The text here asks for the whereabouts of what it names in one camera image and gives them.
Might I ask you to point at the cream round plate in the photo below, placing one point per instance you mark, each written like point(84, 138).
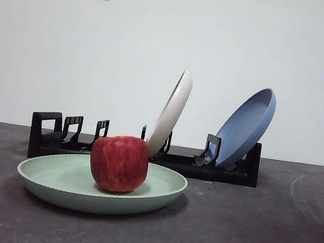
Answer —
point(173, 111)

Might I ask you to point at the blue round plate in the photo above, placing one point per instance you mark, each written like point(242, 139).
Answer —
point(245, 127)

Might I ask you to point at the red apple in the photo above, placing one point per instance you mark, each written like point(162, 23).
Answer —
point(119, 164)

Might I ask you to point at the black plate rack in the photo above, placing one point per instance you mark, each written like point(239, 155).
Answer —
point(218, 174)

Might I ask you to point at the green round plate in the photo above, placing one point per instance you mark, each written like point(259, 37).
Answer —
point(66, 180)

